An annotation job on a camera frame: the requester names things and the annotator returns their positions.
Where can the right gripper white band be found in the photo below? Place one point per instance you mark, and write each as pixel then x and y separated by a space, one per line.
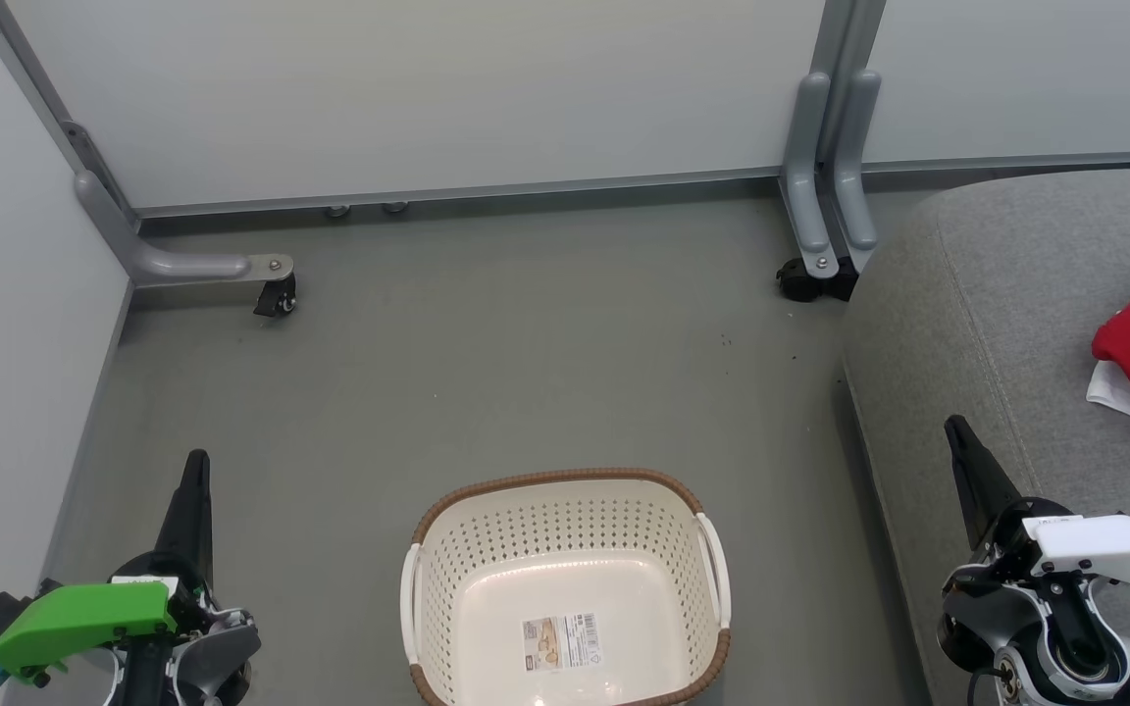
pixel 1104 549

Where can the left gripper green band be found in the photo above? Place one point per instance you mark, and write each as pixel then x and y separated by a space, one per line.
pixel 84 613

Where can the cream basket with brown rim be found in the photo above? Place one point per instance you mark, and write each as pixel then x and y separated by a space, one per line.
pixel 565 534

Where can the grey fabric sofa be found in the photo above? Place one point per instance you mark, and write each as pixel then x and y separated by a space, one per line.
pixel 997 324

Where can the black caster wheel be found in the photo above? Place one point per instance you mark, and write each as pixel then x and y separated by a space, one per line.
pixel 277 296
pixel 805 282

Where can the grey curved partition leg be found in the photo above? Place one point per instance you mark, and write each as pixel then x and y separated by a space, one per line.
pixel 182 265
pixel 857 167
pixel 805 176

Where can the printed label sticker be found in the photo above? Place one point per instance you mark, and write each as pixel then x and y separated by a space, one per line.
pixel 562 642

